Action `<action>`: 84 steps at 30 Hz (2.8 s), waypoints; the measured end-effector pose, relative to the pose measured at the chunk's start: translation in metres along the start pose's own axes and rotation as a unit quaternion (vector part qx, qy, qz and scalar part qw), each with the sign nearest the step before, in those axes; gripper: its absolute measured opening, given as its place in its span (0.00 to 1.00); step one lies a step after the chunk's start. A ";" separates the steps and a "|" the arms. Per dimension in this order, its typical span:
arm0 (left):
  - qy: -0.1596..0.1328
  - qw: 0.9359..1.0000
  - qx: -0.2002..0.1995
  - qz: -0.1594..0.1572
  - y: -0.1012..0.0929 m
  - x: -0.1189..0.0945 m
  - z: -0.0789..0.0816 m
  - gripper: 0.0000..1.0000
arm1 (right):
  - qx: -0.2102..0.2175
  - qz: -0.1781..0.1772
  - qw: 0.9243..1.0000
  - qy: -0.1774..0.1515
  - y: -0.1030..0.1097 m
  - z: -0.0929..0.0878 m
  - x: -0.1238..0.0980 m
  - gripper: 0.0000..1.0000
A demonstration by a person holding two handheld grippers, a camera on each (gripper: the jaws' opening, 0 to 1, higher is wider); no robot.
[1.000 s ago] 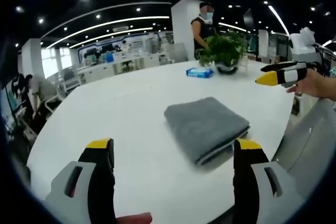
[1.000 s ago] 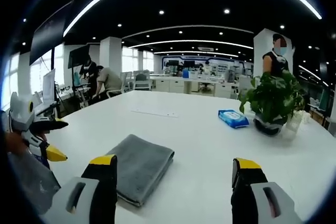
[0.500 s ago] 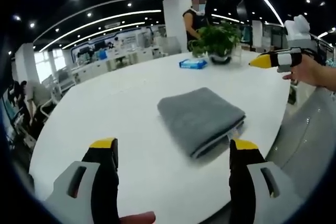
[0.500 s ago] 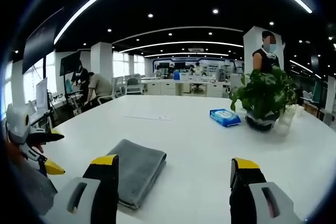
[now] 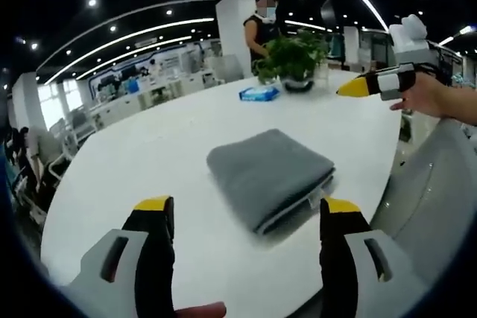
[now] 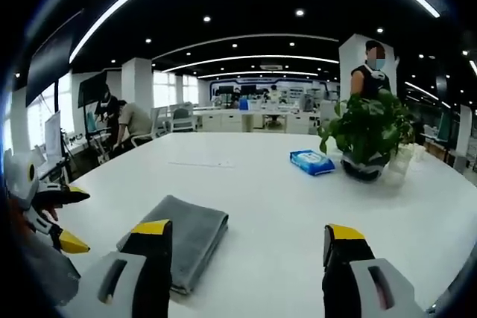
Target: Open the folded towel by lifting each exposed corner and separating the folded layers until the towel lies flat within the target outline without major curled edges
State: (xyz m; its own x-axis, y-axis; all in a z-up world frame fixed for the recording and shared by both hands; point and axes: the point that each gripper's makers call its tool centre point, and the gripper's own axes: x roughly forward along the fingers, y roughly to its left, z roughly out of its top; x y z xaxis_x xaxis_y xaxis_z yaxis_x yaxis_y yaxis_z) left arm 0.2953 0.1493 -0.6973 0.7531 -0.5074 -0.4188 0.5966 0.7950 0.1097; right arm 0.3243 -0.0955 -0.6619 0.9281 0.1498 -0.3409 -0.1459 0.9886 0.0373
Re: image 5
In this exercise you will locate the grey towel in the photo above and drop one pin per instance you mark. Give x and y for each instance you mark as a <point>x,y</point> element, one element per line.
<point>270,178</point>

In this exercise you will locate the person's right hand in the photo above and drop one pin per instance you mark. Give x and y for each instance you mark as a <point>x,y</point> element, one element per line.
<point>425,96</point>

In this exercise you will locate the person's left hand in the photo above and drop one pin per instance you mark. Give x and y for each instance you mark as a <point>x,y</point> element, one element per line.
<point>203,310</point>

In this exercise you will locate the green potted plant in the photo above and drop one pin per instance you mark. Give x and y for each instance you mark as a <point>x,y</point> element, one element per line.
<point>292,59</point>

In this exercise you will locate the blue wet wipes packet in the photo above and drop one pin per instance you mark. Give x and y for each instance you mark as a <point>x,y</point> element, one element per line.
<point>259,93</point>

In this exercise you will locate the white office chair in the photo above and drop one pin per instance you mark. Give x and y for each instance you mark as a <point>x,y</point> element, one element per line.
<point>61,158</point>

